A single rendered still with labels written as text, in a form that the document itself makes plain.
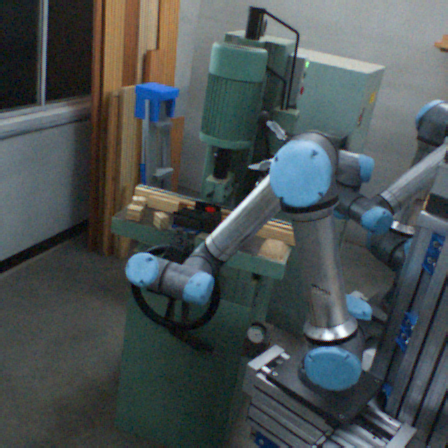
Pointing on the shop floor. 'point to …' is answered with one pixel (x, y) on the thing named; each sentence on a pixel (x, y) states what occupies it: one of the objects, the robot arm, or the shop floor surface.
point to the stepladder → (163, 103)
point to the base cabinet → (184, 373)
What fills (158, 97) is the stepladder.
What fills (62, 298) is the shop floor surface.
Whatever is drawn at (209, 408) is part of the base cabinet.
